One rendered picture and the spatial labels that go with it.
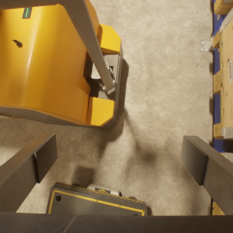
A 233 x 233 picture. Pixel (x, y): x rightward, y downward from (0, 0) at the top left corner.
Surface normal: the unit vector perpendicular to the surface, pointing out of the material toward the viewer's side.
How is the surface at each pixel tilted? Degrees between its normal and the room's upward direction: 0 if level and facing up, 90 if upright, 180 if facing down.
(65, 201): 0
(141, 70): 0
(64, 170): 0
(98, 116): 22
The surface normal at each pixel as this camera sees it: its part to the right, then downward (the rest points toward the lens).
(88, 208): -0.11, -0.17
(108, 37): 0.27, -0.12
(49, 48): 0.88, 0.02
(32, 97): 0.62, -0.06
